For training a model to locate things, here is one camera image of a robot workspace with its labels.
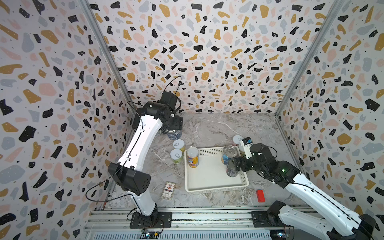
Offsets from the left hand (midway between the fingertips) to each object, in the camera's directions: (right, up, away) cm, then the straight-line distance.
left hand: (175, 125), depth 77 cm
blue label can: (0, -5, +1) cm, 5 cm away
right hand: (+33, -16, -1) cm, 36 cm away
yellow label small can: (-1, -12, +20) cm, 23 cm away
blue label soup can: (+30, -15, +11) cm, 35 cm away
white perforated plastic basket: (+19, -29, +13) cm, 37 cm away
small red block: (+46, -38, +4) cm, 60 cm away
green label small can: (-2, -18, +15) cm, 24 cm away
